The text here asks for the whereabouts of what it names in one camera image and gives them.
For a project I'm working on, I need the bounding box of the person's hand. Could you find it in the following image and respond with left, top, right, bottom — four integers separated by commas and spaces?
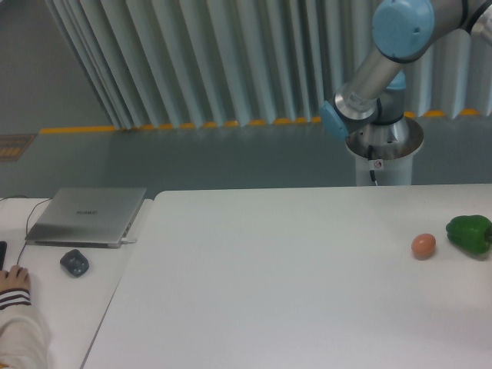
1, 265, 31, 298

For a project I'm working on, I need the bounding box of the cream sleeved forearm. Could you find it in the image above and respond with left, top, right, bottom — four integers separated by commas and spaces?
1, 288, 48, 368

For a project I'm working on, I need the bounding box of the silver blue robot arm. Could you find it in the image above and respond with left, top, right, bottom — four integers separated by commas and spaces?
320, 1, 491, 139

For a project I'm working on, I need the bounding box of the green bell pepper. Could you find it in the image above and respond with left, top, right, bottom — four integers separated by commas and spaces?
445, 214, 491, 256

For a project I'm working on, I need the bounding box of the black phone at edge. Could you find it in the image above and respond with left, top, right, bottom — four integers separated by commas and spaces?
0, 241, 8, 270

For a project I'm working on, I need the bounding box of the white side desk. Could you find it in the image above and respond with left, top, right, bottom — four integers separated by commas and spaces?
1, 198, 153, 368

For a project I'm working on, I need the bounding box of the silver closed laptop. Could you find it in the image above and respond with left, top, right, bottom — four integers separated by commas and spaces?
25, 188, 146, 248

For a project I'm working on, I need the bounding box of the folding partition screen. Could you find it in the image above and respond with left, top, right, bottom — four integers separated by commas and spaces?
45, 0, 492, 130

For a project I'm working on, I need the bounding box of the brown egg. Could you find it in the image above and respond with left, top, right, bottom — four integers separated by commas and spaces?
411, 233, 437, 260

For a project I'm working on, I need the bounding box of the thin black mouse cable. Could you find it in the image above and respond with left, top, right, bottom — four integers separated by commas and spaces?
0, 196, 53, 267

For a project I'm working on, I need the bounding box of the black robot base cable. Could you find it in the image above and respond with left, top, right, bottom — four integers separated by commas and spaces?
367, 144, 379, 187

